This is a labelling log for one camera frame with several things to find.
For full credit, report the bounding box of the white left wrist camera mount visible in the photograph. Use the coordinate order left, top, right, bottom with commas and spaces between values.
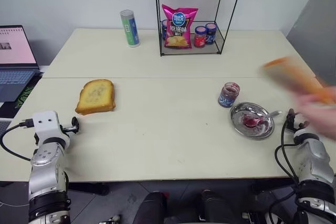
31, 111, 64, 145

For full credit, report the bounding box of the black green mouse pad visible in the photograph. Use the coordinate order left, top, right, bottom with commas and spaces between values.
13, 73, 45, 109

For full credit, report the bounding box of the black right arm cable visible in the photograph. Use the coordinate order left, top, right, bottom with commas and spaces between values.
274, 113, 300, 186

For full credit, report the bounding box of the green blue cylinder canister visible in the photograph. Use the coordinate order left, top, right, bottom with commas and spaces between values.
120, 9, 141, 49

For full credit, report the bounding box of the dark grey panel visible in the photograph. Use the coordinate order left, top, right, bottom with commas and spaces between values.
285, 0, 336, 88

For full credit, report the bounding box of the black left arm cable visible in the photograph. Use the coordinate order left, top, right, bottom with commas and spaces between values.
0, 118, 34, 162

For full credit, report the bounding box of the metal spoon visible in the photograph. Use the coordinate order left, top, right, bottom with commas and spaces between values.
242, 109, 283, 127

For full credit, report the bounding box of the red-label jam jar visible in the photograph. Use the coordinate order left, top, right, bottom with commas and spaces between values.
194, 25, 208, 49

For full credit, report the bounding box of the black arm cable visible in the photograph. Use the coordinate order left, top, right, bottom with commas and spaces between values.
0, 118, 34, 162
274, 113, 300, 186

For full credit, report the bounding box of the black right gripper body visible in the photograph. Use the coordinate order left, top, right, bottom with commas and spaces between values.
285, 115, 309, 132

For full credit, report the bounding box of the person's bare hand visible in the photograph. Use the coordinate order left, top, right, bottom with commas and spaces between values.
296, 85, 336, 141

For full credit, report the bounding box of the pink chips bag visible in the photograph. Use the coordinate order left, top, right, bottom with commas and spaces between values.
161, 4, 199, 50

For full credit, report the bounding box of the black wire rack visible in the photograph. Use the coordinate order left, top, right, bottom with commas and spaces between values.
153, 0, 247, 57

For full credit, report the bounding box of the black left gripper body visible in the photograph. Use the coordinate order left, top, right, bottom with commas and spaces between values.
59, 123, 75, 137

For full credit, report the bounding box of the golden toast bread slice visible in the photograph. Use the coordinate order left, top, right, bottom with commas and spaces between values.
75, 79, 117, 116

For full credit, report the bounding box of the round metal plate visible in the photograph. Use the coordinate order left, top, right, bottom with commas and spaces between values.
229, 101, 276, 140

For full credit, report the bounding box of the open blue jam jar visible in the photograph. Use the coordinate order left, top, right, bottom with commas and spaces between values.
217, 82, 241, 109

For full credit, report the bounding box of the open laptop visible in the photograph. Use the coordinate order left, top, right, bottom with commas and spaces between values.
0, 25, 43, 103

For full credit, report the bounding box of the black table foot bar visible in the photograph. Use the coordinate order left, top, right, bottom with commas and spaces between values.
67, 182, 110, 197
250, 181, 299, 196

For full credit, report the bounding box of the dark rounded shape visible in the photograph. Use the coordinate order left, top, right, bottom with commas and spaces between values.
135, 190, 168, 224
201, 189, 238, 224

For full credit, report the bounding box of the blurred toast bread slice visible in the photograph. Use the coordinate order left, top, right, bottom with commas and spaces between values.
261, 56, 336, 109

